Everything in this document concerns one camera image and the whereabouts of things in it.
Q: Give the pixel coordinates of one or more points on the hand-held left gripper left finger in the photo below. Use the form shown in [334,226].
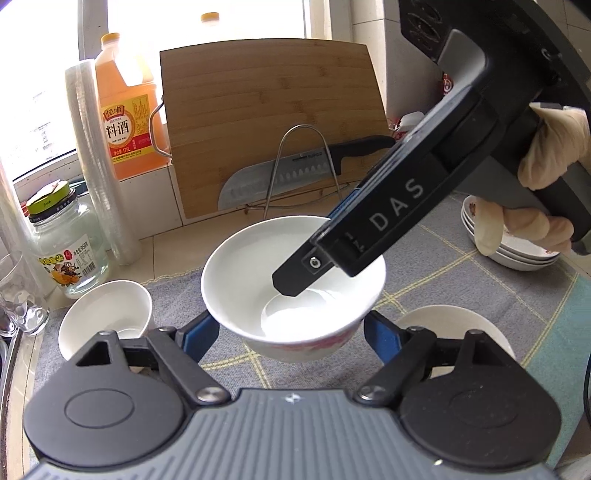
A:
[203,339]

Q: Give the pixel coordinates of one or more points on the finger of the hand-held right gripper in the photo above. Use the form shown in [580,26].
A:
[348,202]
[295,277]

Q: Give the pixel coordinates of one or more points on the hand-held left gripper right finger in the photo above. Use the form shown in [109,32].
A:
[381,341]

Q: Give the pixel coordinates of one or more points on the white floral bowl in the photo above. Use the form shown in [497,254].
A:
[443,318]
[240,286]
[106,309]

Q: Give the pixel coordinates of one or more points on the white plate with centre stain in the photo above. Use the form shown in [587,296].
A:
[521,244]

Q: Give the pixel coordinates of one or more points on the person's right hand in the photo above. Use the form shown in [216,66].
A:
[554,143]

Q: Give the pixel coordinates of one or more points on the grey green checked towel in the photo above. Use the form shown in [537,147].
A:
[415,286]

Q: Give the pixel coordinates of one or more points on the orange white bag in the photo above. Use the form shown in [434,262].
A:
[411,123]

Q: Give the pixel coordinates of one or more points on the bamboo cutting board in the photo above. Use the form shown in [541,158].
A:
[258,101]

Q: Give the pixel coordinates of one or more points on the glass jar with yellow lid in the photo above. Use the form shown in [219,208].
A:
[64,258]

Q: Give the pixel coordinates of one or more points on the clear glass mug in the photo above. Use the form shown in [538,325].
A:
[21,304]

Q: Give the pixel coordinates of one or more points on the stainless steel sink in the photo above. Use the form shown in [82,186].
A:
[4,369]

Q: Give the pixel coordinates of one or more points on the large clear plastic wrap roll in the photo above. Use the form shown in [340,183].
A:
[97,161]

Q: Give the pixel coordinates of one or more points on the orange cooking wine bottle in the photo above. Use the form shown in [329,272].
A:
[129,124]

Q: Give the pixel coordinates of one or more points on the slim white plastic roll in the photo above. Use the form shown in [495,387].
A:
[9,221]

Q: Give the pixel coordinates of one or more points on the orange bottle cap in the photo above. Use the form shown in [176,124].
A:
[210,17]

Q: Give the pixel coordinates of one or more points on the window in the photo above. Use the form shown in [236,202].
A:
[46,92]

